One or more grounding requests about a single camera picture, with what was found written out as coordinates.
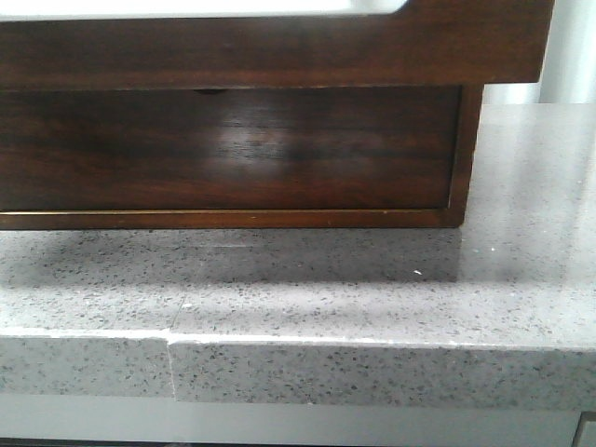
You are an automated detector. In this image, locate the wooden drawer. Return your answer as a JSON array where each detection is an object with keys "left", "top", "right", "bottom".
[
  {"left": 1, "top": 1, "right": 553, "bottom": 91},
  {"left": 0, "top": 86, "right": 464, "bottom": 213}
]

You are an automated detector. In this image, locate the dark wooden drawer cabinet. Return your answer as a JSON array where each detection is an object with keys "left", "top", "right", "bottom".
[{"left": 0, "top": 83, "right": 485, "bottom": 231}]

